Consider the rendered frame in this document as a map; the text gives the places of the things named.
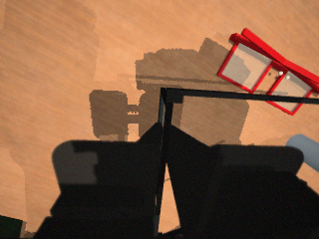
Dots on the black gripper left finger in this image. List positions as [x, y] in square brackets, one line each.
[109, 162]

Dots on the black glasses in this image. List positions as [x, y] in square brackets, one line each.
[170, 96]

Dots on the red glasses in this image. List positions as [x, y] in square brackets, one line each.
[248, 62]

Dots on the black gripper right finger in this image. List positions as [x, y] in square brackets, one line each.
[196, 171]

